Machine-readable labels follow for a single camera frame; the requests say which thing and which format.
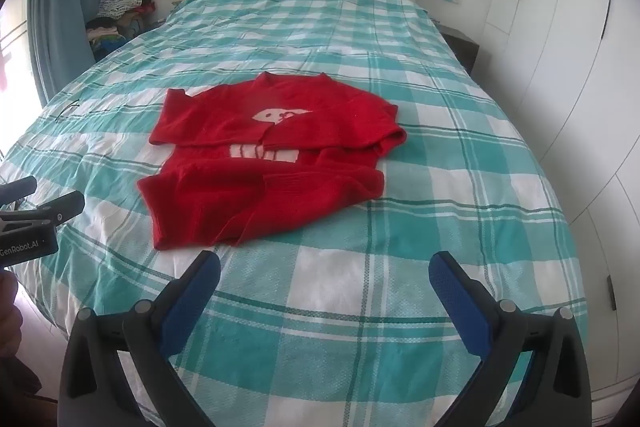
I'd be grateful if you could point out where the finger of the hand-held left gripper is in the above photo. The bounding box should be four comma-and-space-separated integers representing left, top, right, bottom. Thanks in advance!
0, 191, 86, 228
0, 176, 39, 206

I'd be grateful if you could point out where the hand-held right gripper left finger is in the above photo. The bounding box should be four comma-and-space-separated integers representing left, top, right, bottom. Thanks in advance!
59, 250, 222, 427

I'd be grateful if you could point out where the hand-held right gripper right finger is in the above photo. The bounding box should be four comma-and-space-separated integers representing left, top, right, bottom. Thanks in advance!
429, 251, 593, 427

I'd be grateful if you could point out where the red knit sweater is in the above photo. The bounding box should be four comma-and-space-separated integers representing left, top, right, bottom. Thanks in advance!
136, 72, 408, 252

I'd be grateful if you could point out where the pile of clothes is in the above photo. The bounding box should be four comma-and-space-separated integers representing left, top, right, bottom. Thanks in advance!
85, 0, 159, 58

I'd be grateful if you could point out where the person's left hand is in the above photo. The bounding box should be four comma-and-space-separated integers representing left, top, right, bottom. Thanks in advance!
0, 271, 24, 360

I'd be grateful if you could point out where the teal checked bed sheet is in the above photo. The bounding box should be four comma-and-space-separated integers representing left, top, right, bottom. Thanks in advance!
0, 0, 590, 427

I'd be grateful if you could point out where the dark nightstand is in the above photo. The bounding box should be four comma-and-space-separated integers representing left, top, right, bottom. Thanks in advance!
440, 26, 481, 74

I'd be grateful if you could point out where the white wardrobe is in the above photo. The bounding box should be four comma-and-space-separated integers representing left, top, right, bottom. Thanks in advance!
482, 0, 640, 390

